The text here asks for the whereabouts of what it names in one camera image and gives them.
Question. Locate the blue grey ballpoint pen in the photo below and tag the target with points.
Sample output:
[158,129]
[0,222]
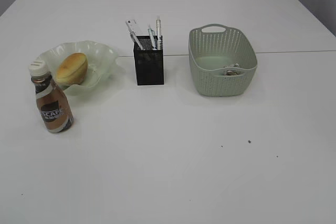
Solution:
[152,39]

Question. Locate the brown coffee drink bottle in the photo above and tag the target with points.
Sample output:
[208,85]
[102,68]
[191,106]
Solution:
[51,101]

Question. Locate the oval golden bread roll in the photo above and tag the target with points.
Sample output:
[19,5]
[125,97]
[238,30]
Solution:
[72,70]

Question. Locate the clear plastic ruler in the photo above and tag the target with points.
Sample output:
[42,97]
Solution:
[133,26]

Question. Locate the black mesh pen holder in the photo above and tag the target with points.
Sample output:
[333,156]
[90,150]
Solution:
[148,63]

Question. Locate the pale green plastic basket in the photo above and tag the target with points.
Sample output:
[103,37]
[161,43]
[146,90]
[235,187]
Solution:
[210,48]

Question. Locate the green white ballpoint pen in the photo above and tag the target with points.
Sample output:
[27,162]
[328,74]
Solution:
[159,33]

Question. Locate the small paper scrap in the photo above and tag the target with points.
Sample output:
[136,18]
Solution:
[232,73]

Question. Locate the white grey ballpoint pen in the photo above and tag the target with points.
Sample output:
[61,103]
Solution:
[135,39]

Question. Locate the wavy pale green glass plate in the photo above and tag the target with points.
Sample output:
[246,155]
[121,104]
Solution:
[101,60]

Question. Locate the large paper scrap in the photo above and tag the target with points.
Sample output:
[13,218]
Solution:
[236,65]

